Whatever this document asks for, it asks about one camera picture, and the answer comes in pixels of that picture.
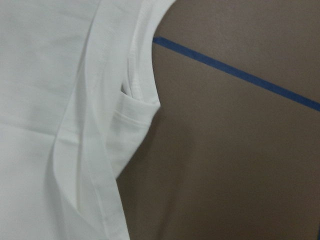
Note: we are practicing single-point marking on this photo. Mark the white printed t-shirt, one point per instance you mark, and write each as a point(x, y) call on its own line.
point(77, 98)

